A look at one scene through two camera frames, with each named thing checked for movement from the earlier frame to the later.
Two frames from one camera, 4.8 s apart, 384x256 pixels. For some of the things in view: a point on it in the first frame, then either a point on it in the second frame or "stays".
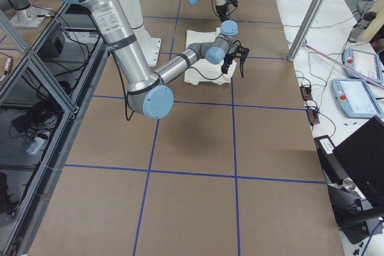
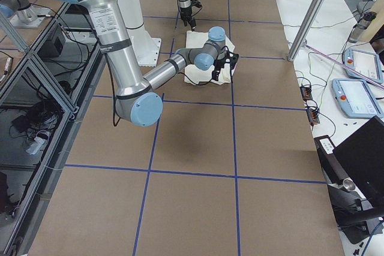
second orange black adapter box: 312,116 stays
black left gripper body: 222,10 → 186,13
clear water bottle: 361,26 stays
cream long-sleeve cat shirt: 201,71 stays
